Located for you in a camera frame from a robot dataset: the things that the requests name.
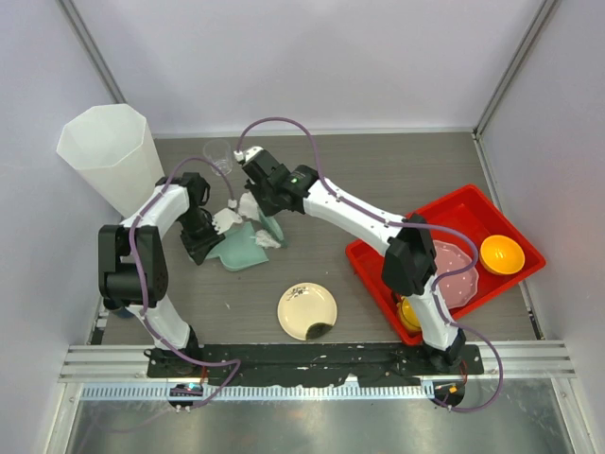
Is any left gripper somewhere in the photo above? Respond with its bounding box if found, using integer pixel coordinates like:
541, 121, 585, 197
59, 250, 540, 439
178, 208, 225, 265

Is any green hand brush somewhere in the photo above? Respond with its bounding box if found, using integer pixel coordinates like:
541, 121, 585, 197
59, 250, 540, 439
258, 209, 287, 247

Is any paper scrap back large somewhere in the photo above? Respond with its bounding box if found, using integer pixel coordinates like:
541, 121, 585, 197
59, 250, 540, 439
237, 192, 260, 221

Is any green dustpan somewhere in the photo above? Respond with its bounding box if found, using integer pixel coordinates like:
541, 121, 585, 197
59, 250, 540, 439
206, 221, 268, 272

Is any paper scrap back small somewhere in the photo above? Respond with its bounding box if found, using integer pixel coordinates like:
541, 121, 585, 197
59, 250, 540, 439
254, 230, 282, 249

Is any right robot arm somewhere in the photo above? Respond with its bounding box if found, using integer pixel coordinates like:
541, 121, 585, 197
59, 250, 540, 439
233, 147, 466, 374

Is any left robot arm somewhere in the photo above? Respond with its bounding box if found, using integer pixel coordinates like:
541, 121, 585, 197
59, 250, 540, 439
98, 172, 225, 377

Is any clear plastic cup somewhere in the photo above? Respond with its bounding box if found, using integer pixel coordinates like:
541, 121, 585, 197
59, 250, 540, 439
202, 139, 233, 176

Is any cream round plate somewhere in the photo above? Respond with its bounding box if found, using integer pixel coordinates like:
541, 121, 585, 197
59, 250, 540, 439
277, 283, 337, 341

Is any white translucent trash bin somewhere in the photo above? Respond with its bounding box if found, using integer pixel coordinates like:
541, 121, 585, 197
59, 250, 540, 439
56, 104, 164, 218

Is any yellow cup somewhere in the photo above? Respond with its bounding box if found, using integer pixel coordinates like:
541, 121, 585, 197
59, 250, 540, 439
396, 296, 422, 334

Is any red plastic tray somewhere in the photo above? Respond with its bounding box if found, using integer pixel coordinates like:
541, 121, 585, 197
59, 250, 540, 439
345, 184, 546, 345

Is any pink dotted plate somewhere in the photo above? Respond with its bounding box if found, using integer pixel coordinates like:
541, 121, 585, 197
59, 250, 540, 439
434, 240, 479, 309

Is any orange bowl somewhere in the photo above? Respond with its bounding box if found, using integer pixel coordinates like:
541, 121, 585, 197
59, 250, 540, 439
479, 235, 526, 275

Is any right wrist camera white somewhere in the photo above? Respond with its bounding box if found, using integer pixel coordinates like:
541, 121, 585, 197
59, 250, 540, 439
233, 146, 264, 166

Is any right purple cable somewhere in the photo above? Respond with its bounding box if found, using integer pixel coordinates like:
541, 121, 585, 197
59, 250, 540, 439
235, 116, 503, 415

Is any white cable duct strip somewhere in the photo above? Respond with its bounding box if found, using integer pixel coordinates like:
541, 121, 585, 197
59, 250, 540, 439
80, 381, 434, 402

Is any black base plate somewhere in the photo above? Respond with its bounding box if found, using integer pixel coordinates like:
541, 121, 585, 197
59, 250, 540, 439
144, 342, 484, 388

